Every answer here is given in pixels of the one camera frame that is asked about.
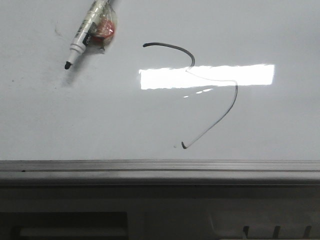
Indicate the white black whiteboard marker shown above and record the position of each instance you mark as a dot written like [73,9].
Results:
[83,35]

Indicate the red magnet taped to marker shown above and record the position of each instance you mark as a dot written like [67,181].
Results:
[104,32]

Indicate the grey aluminium whiteboard frame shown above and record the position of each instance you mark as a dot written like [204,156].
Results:
[159,172]

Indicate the white whiteboard surface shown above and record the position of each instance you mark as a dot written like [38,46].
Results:
[182,79]

